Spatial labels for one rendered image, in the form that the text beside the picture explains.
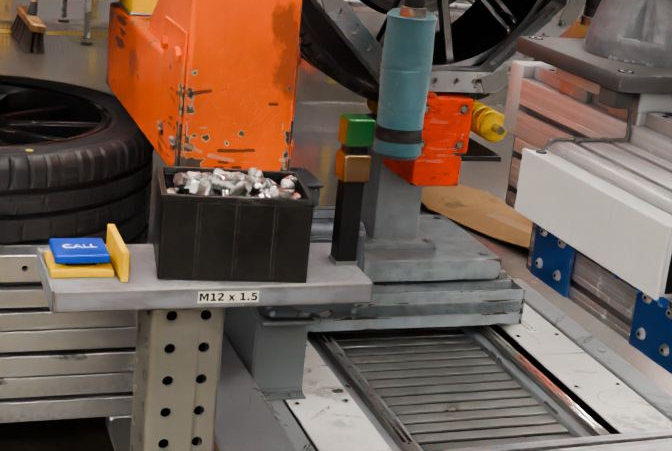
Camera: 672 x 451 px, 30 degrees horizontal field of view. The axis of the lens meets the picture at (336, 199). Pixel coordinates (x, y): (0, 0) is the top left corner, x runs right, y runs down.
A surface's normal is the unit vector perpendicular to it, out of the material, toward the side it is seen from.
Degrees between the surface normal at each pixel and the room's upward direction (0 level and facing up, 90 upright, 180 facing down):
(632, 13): 72
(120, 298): 90
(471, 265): 90
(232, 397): 0
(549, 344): 0
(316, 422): 0
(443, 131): 90
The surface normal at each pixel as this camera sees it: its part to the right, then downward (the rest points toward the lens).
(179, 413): 0.33, 0.29
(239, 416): 0.10, -0.96
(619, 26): -0.66, -0.17
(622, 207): -0.93, 0.01
